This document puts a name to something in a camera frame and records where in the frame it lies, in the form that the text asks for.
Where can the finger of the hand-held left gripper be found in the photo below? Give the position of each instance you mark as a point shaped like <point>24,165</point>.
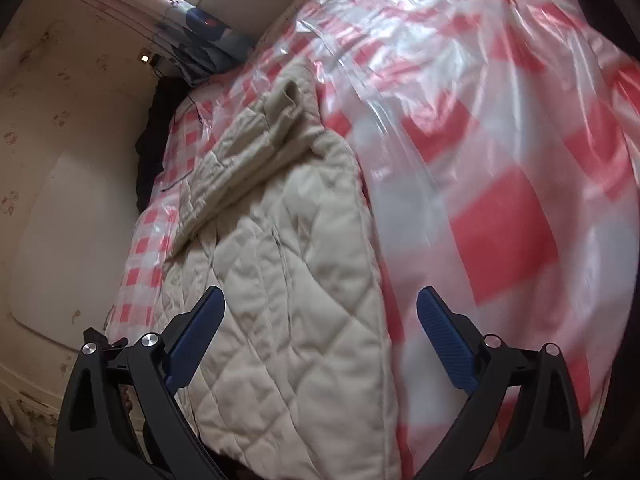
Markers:
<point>107,344</point>

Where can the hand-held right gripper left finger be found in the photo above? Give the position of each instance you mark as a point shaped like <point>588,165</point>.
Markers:
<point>195,340</point>

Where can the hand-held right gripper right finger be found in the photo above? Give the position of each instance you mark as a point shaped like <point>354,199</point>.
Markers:
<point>445,340</point>

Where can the cream quilted jacket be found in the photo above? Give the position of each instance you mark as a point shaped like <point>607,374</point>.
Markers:
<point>290,260</point>

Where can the pink checkered plastic sheet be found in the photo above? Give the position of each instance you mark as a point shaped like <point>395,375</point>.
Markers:
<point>500,160</point>

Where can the black clothing pile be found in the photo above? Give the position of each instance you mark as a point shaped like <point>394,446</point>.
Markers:
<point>155,135</point>

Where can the blue printed curtain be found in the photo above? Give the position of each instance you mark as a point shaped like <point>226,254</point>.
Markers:
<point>200,25</point>

